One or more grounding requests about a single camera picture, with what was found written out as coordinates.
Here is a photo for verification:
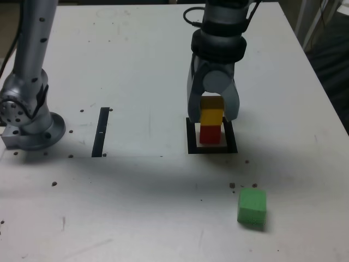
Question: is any red cube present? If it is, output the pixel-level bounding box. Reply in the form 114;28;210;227
199;124;221;145

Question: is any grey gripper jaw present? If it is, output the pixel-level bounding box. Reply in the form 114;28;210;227
186;58;208;123
203;70;241;121

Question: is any black tape strip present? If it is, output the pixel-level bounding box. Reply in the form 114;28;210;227
91;107;110;158

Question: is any white metal frame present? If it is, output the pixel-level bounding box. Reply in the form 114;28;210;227
293;0;349;52

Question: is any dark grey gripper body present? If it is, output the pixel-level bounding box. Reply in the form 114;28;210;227
192;54;237;76

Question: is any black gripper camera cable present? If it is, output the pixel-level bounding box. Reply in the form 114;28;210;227
183;7;206;28

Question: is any green cube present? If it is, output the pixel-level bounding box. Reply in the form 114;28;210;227
237;187;267;228

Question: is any black tape square outline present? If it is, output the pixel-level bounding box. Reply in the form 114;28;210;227
185;116;238;155

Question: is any yellow cube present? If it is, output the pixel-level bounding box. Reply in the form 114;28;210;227
200;96;226;127

